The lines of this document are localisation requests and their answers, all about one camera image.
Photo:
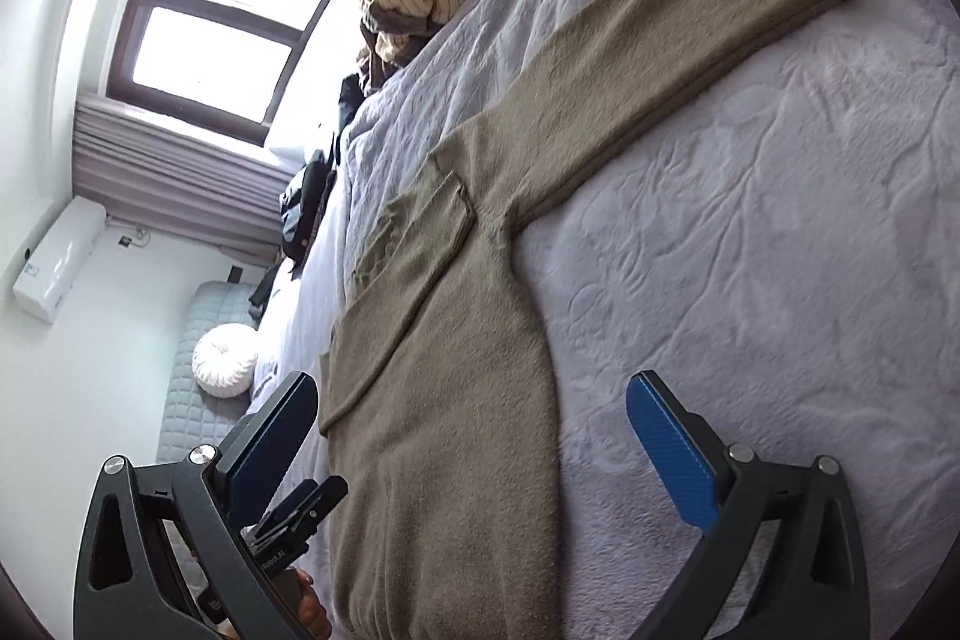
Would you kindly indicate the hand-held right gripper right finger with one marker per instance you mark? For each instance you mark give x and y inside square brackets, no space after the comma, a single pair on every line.
[671,452]

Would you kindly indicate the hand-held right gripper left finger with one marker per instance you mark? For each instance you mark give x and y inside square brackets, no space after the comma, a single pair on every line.
[274,434]

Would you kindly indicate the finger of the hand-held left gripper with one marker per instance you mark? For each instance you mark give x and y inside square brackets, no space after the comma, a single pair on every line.
[289,503]
[326,497]

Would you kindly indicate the tan knit sweater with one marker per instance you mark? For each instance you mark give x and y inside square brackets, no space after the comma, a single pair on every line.
[465,340]

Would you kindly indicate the person's left hand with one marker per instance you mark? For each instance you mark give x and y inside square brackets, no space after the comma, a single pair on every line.
[311,610]

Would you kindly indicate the grey quilted mattress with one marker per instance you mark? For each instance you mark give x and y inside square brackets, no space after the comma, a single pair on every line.
[202,426]

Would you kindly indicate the white round pleated pillow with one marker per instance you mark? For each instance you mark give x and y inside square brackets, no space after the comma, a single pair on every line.
[225,361]

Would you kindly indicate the light grey textured blanket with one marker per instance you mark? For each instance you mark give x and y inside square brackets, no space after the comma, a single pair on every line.
[750,235]

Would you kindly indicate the grey striped curtain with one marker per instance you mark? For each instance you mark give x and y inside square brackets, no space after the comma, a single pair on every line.
[180,175]

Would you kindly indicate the white air conditioner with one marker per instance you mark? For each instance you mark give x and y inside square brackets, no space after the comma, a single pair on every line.
[56,261]

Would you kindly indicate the dark brown cloth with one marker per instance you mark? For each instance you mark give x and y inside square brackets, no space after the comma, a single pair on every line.
[386,48]

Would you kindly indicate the brown framed window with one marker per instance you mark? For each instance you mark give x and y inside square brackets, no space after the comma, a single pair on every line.
[217,18]

